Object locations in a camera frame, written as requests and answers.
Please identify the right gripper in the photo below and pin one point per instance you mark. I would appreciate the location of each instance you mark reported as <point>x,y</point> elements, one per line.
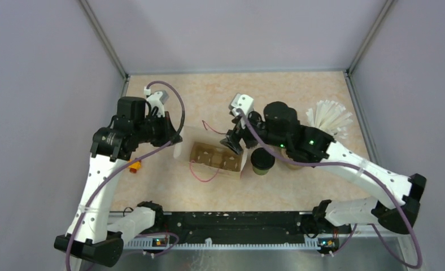
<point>238,132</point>

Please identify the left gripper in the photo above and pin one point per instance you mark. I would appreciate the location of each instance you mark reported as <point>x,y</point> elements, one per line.
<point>169,134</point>

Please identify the brown pulp cup carrier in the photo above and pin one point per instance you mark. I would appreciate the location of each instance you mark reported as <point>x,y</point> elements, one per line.
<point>215,156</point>
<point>291,162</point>

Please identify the pink paper bag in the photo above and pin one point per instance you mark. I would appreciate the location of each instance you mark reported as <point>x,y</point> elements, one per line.
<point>201,172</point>

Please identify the black cup lid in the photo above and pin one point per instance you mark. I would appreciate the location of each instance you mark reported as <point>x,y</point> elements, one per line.
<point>261,159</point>

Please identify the green paper cup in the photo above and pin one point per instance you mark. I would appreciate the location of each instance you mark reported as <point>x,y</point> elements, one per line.
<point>260,171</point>

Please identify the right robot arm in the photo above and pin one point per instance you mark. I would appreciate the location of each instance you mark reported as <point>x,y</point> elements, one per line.
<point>394,199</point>

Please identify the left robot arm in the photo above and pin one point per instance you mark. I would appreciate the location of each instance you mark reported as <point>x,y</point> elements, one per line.
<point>90,237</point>

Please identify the yellow red toy car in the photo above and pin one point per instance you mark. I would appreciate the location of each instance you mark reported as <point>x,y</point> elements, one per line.
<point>135,166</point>

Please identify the white cup of straws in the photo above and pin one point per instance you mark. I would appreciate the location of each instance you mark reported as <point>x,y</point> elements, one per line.
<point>331,117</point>

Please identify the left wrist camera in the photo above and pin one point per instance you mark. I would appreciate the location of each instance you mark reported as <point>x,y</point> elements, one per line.
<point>156,101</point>

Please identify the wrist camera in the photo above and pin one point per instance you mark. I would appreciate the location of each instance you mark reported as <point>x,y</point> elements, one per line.
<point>243,102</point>
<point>156,101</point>

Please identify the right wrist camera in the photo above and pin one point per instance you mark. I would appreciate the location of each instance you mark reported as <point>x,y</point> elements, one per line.
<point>243,102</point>

